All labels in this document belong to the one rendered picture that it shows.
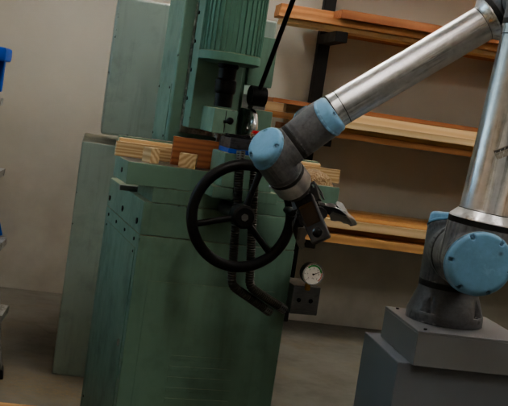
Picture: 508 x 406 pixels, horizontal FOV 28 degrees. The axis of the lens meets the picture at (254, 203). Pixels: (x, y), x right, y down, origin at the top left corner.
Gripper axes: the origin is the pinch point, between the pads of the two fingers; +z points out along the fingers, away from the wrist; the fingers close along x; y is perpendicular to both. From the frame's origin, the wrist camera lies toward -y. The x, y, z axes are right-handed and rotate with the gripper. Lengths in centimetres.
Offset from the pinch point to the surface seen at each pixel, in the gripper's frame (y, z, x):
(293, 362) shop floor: 92, 170, 71
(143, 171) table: 30, -20, 38
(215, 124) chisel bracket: 48, -9, 20
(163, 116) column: 72, -2, 39
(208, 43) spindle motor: 63, -24, 12
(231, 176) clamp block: 23.8, -11.4, 18.0
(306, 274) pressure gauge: 11.1, 21.7, 14.3
